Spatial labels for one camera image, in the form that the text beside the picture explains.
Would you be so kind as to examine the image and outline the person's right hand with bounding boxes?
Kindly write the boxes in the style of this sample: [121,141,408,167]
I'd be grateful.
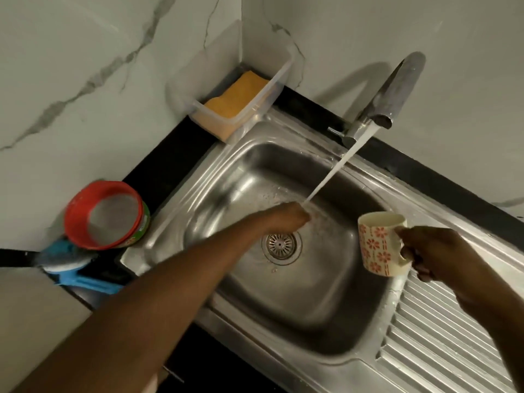
[395,226,496,307]

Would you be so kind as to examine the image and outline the person's left hand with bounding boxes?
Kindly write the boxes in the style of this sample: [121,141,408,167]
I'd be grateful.
[261,201,312,238]

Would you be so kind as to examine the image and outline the cream floral mug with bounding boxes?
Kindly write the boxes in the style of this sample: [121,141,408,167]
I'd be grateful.
[357,211,414,278]

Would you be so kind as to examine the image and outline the stainless steel sink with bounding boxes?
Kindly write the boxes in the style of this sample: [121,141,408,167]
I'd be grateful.
[121,108,524,393]

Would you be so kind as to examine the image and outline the orange sponge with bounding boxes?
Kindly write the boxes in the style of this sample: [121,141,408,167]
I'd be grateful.
[191,70,271,142]

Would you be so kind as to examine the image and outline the chrome faucet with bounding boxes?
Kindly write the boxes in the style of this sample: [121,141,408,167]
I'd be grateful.
[327,51,427,149]

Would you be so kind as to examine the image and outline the blue brush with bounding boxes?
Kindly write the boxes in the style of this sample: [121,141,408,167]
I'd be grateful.
[34,237,124,295]

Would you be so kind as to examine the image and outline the person's left forearm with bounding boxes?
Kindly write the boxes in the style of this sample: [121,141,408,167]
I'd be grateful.
[12,212,283,393]

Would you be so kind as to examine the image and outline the round metal drain strainer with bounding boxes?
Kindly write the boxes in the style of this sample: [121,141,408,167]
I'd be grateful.
[261,232,303,266]

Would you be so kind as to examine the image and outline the running water stream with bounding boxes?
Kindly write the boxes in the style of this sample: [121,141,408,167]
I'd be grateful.
[303,120,379,207]

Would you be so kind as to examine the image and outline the clear plastic container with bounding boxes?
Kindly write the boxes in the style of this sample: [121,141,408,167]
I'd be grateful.
[165,19,295,145]

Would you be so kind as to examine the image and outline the red round soap tub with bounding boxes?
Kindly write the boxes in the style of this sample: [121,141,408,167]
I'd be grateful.
[64,180,151,251]

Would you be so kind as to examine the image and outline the grey metal appliance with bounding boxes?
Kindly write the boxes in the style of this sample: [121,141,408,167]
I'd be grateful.
[0,267,93,393]

